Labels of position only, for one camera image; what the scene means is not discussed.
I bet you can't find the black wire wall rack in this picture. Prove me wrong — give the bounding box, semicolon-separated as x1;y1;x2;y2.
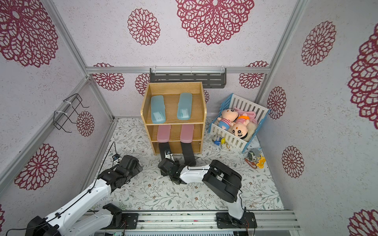
52;93;89;133

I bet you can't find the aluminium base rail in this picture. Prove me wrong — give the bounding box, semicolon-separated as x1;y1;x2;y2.
95;210;304;236

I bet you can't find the small toys pile yellow grey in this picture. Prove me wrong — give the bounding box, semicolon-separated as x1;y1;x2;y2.
244;148;266;169

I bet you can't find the grey wall-mounted metal rack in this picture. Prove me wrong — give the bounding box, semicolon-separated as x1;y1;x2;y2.
150;68;227;89

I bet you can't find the orange plush doll black hair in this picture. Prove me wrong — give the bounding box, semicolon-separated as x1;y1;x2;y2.
231;112;258;139

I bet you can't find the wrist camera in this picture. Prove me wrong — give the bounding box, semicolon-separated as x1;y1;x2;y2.
112;153;122;164
164;149;174;161

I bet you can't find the pink plush pig doll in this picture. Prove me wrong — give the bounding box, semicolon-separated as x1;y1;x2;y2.
217;108;238;130

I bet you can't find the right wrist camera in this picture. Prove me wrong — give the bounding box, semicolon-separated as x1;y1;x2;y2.
164;149;174;161

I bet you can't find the wooden three-tier shelf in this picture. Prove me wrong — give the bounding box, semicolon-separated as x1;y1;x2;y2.
140;82;207;155

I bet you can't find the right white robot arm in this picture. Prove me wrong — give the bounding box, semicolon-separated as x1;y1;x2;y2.
158;158;245;220

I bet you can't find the small blue yellow toy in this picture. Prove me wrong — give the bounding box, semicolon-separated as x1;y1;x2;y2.
212;135;230;149

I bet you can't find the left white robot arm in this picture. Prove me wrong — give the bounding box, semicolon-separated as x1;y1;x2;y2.
25;155;143;236

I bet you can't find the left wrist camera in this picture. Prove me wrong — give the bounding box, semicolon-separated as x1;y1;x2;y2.
112;153;122;164

